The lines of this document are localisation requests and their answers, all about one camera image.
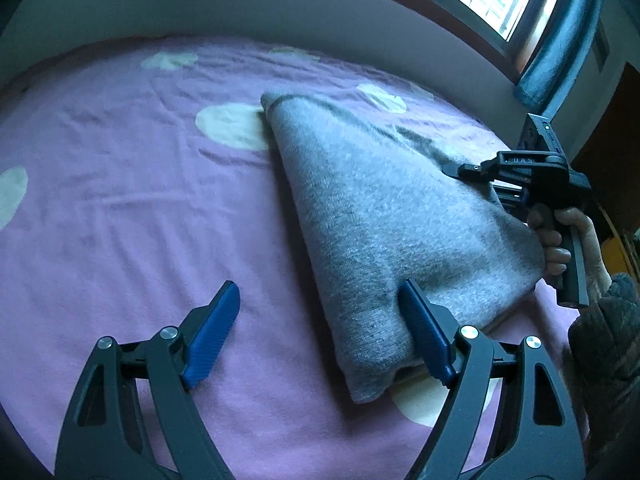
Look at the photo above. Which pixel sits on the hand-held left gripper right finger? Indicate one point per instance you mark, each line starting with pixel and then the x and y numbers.
pixel 425 335

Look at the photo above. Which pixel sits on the dark wooden door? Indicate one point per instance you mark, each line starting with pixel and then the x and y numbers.
pixel 612 125

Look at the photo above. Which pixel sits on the yellow object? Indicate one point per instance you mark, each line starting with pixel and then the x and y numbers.
pixel 622 260

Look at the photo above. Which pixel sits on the blue curtain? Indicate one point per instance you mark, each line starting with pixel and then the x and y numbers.
pixel 555 45

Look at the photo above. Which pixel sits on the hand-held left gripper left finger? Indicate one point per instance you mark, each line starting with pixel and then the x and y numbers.
pixel 210 340

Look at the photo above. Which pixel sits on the purple blanket with white dots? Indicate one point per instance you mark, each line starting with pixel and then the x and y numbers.
pixel 125 185

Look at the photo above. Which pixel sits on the grey knit sweater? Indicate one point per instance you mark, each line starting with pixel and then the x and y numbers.
pixel 375 210

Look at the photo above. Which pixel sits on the person's right hand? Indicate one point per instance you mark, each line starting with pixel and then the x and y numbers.
pixel 595 255

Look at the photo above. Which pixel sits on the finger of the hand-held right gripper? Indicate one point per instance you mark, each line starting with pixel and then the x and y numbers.
pixel 509 202
pixel 472 169

